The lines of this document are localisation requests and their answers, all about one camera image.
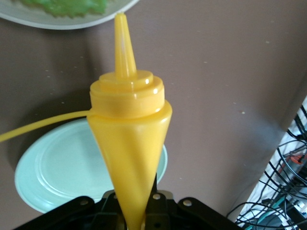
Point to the yellow mustard squeeze bottle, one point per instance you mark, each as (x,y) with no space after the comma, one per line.
(129,134)

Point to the green lettuce leaf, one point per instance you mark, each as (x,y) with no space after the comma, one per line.
(67,7)

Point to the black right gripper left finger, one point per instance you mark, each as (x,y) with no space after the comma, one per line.
(110,215)

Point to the mint green plate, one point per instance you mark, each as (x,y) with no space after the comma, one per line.
(62,167)

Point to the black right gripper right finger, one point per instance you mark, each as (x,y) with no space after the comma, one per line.
(158,213)

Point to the beige plate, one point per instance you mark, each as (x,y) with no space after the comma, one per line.
(36,20)

